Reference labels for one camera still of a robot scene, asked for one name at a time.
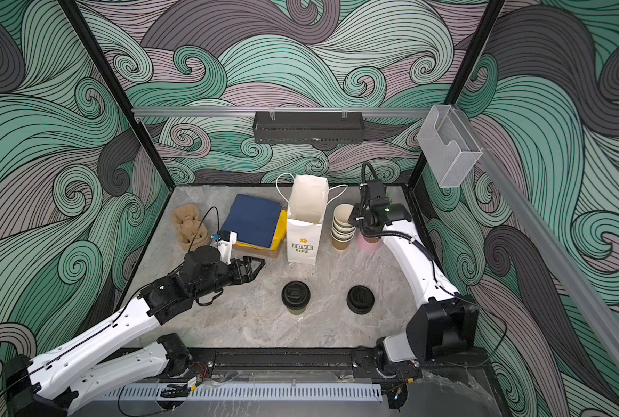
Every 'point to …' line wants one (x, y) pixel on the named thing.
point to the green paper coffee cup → (296, 312)
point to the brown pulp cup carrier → (188, 221)
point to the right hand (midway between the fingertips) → (360, 217)
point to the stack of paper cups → (342, 231)
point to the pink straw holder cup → (369, 243)
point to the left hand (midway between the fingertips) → (259, 261)
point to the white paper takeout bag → (308, 205)
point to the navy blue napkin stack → (253, 220)
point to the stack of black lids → (360, 299)
